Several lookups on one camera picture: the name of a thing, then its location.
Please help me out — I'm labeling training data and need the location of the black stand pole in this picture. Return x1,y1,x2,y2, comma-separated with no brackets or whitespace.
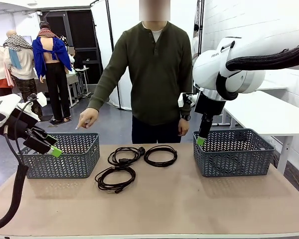
105,0,123,111
194,0,205,65

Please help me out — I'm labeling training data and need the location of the thin black camera cable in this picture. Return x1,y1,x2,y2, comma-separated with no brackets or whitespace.
13,98,39,156

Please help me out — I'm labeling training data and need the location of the white partition panel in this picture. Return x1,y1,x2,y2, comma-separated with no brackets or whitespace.
91,0,200,110

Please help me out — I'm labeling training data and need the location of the person's left hand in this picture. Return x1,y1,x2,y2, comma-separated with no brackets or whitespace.
178,119,190,137

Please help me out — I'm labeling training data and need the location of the black power cable with plug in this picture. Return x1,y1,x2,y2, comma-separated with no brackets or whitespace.
107,146,147,167

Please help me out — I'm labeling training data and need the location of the grey background desk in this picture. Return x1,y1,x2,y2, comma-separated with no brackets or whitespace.
66,67,92,108

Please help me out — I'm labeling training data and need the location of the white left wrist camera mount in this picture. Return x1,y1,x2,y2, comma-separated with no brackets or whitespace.
27,91,48,108

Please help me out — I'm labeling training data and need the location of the person's right forearm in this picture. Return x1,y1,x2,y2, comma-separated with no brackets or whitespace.
88,72,120,113

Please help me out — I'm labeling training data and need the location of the black cable with small connector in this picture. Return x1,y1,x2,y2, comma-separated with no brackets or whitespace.
144,145,178,167

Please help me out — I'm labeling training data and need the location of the person in green shirt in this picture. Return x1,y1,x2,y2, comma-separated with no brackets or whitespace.
107,0,194,144

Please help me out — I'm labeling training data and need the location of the aluminium table frame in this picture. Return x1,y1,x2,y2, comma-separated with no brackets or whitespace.
0,233,299,239

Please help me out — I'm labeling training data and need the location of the right arm black braided sleeve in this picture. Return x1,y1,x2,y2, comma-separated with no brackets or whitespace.
215,39,299,102

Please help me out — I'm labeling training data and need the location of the thin black USB cable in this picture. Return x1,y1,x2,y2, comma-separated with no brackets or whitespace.
94,165,137,194

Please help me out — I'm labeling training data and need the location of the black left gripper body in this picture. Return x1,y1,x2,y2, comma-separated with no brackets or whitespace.
0,111,44,145

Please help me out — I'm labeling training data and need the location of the mannequin with blue shirt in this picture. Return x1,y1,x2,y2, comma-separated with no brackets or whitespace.
32,21,74,122

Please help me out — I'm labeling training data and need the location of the mannequin with patterned scarf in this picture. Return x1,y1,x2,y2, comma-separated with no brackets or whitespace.
2,29,44,118

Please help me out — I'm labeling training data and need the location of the white table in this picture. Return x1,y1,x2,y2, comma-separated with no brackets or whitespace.
223,89,299,175

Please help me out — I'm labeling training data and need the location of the left arm black braided sleeve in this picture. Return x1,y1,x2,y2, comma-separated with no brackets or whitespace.
0,125,29,234

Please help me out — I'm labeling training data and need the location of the arm black braided sleeve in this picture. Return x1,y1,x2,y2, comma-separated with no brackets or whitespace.
215,39,299,102
0,125,29,234

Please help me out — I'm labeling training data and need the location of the black backdrop panel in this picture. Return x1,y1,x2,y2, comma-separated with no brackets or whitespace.
43,9,104,85

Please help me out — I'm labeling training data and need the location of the grey plastic mesh basket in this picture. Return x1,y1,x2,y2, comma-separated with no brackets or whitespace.
192,128,276,178
16,132,101,179

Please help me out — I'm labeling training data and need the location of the person's right hand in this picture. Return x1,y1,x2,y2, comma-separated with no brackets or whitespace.
75,107,100,130

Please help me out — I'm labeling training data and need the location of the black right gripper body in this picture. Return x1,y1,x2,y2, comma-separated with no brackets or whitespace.
194,92,226,130

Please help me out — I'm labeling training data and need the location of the person's left forearm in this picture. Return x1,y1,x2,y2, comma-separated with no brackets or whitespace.
179,84,194,120

